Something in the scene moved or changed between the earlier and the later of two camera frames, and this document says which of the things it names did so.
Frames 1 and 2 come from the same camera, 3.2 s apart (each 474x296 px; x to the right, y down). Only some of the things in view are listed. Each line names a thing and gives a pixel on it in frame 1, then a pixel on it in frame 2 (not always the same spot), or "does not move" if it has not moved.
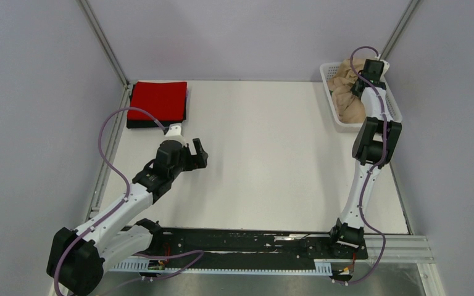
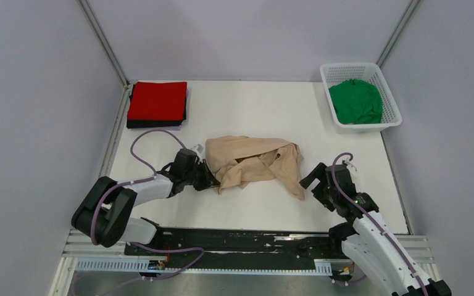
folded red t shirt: [165, 101] does not move
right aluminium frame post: [407, 13] does not move
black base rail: [250, 244] does not move
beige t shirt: [350, 108] → [236, 160]
